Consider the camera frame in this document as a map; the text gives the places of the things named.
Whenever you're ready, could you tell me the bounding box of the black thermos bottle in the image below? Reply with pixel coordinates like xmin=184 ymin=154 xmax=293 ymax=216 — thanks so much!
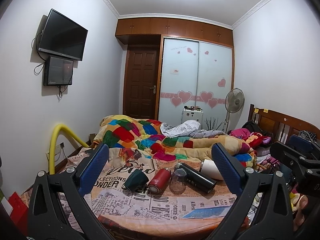
xmin=174 ymin=163 xmax=216 ymax=194

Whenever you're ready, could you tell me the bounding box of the wooden headboard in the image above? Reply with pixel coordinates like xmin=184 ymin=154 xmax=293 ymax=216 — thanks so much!
xmin=248 ymin=104 xmax=319 ymax=143

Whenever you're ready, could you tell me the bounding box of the red thermos bottle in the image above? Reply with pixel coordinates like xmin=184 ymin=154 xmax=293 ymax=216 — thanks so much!
xmin=148 ymin=168 xmax=171 ymax=194

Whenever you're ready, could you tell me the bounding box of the grey blanket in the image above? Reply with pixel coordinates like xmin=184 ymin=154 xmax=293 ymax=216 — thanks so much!
xmin=189 ymin=129 xmax=226 ymax=139

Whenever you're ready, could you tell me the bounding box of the wall mounted black television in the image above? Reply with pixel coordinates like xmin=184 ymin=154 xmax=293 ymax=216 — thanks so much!
xmin=38 ymin=9 xmax=88 ymax=61

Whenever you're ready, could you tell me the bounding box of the white patterned cloth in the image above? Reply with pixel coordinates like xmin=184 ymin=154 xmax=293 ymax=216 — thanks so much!
xmin=160 ymin=120 xmax=201 ymax=138

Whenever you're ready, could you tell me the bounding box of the newspaper print bed sheet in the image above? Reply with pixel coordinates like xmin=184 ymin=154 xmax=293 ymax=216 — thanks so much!
xmin=56 ymin=148 xmax=236 ymax=239

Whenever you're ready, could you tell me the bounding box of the clear glass cup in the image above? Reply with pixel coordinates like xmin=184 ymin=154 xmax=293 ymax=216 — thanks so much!
xmin=169 ymin=168 xmax=187 ymax=194

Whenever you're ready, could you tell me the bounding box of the dark green ceramic mug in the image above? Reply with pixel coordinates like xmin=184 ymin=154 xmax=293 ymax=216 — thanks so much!
xmin=121 ymin=169 xmax=149 ymax=192

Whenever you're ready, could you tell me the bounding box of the small white cabinet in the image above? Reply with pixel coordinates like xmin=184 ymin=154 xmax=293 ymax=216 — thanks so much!
xmin=181 ymin=106 xmax=203 ymax=126

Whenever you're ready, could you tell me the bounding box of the yellow padded bed rail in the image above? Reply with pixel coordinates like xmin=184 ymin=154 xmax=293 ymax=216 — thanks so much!
xmin=48 ymin=123 xmax=90 ymax=176

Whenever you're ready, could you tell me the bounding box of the pile of pink clothes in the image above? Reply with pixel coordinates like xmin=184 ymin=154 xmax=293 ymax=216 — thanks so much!
xmin=228 ymin=128 xmax=272 ymax=149

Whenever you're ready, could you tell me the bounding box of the standing electric fan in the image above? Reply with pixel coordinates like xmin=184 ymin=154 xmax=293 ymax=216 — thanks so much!
xmin=223 ymin=88 xmax=245 ymax=132

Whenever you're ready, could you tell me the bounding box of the colourful patchwork quilt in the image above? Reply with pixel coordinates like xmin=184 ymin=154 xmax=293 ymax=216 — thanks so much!
xmin=93 ymin=115 xmax=255 ymax=167

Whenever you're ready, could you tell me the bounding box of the white thermos tumbler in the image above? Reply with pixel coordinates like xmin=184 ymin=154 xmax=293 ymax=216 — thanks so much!
xmin=199 ymin=159 xmax=223 ymax=180

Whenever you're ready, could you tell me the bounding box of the sliding wardrobe with hearts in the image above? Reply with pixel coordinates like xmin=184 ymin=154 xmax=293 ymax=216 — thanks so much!
xmin=158 ymin=38 xmax=233 ymax=130

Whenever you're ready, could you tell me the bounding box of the red bag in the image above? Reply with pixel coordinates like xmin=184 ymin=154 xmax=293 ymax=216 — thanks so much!
xmin=9 ymin=192 xmax=28 ymax=236

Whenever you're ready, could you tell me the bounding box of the brown wooden door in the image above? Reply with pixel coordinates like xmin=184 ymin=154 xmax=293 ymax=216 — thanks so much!
xmin=123 ymin=46 xmax=159 ymax=119

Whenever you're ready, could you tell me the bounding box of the small black wall monitor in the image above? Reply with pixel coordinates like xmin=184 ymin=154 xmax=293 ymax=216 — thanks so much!
xmin=43 ymin=56 xmax=74 ymax=87

